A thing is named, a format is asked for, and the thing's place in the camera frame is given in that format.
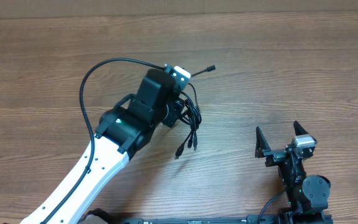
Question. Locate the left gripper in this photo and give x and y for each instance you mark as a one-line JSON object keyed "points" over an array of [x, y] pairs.
{"points": [[176, 108]]}

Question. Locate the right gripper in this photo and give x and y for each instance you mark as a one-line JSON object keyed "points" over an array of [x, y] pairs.
{"points": [[275, 157]]}

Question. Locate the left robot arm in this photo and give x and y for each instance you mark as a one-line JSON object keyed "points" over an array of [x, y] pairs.
{"points": [[121, 132]]}

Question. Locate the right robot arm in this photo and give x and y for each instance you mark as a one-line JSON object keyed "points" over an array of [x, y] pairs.
{"points": [[307, 195]]}

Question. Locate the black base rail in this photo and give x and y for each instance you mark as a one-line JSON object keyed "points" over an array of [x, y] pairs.
{"points": [[250, 219]]}

